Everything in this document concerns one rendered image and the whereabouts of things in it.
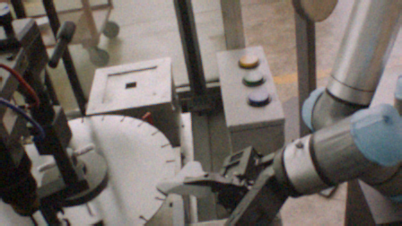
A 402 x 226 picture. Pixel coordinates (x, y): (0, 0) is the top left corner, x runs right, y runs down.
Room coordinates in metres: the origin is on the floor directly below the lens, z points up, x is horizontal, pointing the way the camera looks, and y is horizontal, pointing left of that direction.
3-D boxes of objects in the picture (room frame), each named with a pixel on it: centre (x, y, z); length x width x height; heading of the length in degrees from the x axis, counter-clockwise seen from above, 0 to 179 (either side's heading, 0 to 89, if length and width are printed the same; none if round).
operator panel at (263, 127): (0.84, -0.11, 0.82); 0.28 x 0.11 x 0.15; 176
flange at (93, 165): (0.58, 0.21, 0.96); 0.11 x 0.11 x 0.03
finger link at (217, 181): (0.49, 0.00, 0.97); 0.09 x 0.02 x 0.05; 67
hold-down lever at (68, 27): (0.53, 0.16, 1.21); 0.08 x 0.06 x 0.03; 176
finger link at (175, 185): (0.52, 0.03, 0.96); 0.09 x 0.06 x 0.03; 67
